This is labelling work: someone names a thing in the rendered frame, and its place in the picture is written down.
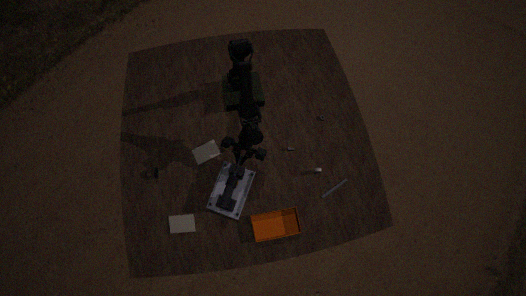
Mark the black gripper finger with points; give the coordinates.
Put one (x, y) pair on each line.
(245, 158)
(237, 155)

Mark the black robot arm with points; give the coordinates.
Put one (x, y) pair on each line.
(239, 78)

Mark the orange rectangular tray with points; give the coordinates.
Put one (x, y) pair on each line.
(276, 224)

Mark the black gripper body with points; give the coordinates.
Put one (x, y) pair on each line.
(244, 144)

